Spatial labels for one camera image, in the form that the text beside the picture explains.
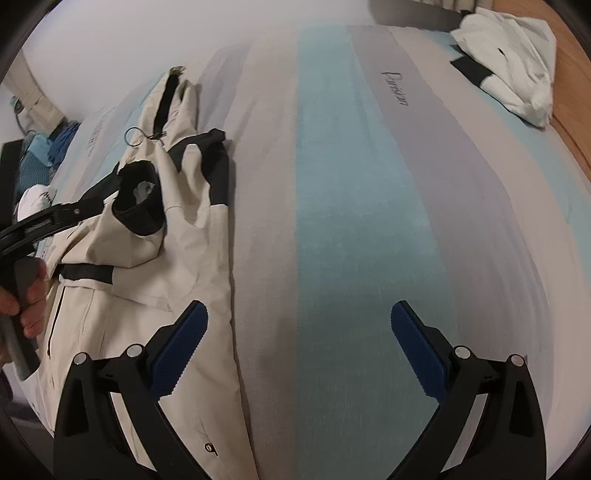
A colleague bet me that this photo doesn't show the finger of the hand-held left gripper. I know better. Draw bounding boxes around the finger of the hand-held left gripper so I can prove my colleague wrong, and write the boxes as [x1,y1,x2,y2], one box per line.
[0,210,86,261]
[0,167,121,241]

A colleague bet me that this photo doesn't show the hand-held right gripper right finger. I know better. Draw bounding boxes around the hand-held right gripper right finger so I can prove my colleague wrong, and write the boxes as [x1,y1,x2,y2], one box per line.
[390,300,548,480]

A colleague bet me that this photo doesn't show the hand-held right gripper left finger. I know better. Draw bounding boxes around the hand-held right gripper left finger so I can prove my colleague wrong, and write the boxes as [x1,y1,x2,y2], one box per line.
[53,300,211,480]

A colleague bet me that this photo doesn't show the cream and black jacket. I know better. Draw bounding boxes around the cream and black jacket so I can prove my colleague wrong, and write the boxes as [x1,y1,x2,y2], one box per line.
[28,67,259,480]

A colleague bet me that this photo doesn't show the blue clothes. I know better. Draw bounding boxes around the blue clothes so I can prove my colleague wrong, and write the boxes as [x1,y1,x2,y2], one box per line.
[25,120,81,167]

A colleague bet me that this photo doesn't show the person's left hand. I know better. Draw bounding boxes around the person's left hand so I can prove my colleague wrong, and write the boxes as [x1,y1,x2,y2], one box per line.
[0,272,51,366]

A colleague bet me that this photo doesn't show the white printed cloth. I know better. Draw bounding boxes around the white printed cloth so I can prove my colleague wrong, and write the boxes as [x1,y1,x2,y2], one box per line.
[14,185,58,222]

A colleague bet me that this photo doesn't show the teal knit garment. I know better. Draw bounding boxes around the teal knit garment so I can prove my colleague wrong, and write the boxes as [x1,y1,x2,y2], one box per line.
[16,150,54,197]

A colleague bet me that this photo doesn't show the beige cloth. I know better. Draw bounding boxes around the beige cloth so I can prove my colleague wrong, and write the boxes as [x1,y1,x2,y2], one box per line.
[7,58,51,132]

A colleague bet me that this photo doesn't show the folded white and black jacket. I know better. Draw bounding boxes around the folded white and black jacket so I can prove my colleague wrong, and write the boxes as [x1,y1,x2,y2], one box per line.
[450,9,557,129]

